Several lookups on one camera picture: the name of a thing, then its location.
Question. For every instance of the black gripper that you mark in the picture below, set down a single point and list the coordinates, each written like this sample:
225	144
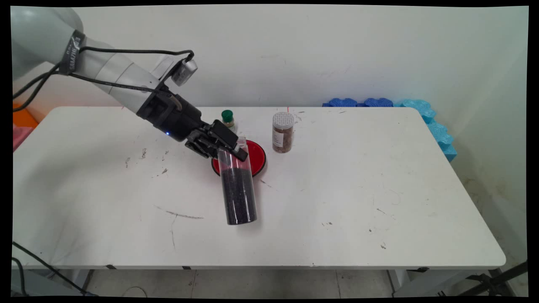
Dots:
177	118

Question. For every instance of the clear jar with black seeds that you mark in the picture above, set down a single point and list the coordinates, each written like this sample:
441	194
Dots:
240	198

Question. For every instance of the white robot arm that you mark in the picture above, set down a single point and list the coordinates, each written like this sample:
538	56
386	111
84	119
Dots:
42	38

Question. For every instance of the small green cap spice bottle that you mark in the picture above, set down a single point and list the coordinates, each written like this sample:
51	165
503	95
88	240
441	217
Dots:
228	115

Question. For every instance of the red bowl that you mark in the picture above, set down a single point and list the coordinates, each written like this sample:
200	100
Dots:
257	158

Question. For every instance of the brown spice jar patterned lid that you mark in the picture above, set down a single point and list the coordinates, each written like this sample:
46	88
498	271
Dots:
283	139

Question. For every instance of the orange object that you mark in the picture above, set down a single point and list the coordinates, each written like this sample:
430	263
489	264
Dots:
24	118

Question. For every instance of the pink object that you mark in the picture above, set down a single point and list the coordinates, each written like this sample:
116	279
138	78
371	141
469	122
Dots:
21	138

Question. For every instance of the grey table leg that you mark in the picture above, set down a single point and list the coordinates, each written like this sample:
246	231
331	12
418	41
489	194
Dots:
80	280

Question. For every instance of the light blue foam piece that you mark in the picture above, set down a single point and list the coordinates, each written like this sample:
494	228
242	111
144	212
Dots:
421	109

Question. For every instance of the black tripod stand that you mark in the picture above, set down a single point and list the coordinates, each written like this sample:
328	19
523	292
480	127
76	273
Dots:
509	270

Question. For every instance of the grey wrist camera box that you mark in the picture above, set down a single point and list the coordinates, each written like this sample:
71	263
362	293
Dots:
185	72

